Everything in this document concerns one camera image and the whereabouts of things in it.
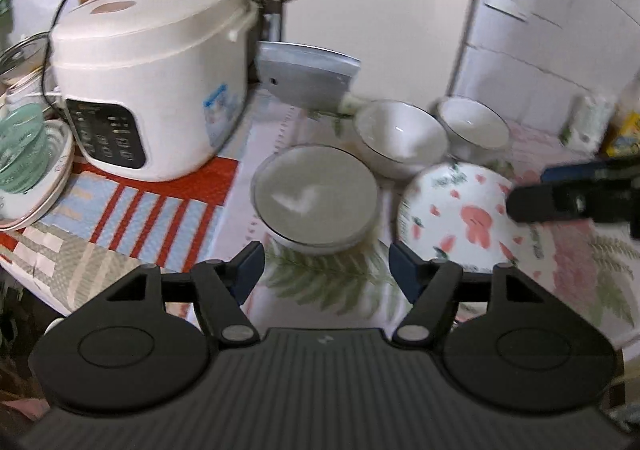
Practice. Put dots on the red striped cloth mat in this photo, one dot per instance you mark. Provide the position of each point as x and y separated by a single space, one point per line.
104 226

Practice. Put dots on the carrot pattern white plate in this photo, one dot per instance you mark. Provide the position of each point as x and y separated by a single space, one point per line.
457 211

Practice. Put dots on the white stacked plates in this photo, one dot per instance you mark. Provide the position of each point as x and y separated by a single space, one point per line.
19 210

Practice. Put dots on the grey cleaver with white handle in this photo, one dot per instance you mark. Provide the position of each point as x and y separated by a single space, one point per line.
309 77

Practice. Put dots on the white cutting board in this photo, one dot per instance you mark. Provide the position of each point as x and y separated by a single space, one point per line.
408 49

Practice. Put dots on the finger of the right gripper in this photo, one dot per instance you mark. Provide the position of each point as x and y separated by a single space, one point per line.
610 168
604 200

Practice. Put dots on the yellow label bottle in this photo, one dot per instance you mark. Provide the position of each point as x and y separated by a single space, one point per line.
623 134

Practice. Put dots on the white rice cooker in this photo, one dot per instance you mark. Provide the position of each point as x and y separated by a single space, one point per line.
153 88

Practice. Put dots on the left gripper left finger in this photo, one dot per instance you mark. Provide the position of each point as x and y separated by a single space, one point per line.
217 290

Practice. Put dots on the white seasoning bottle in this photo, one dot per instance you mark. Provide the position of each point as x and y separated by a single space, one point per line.
587 123

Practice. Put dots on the white bowl dark rim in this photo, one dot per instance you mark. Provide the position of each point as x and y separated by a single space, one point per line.
315 199
398 140
476 133

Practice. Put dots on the glass pot lid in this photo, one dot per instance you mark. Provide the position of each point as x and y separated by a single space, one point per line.
22 58

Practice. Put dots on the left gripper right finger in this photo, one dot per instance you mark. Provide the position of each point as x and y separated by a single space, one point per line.
435 290

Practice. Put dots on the floral table cloth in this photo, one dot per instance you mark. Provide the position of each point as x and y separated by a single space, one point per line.
594 269

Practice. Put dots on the green plastic basket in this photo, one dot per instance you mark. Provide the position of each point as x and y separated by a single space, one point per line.
24 155

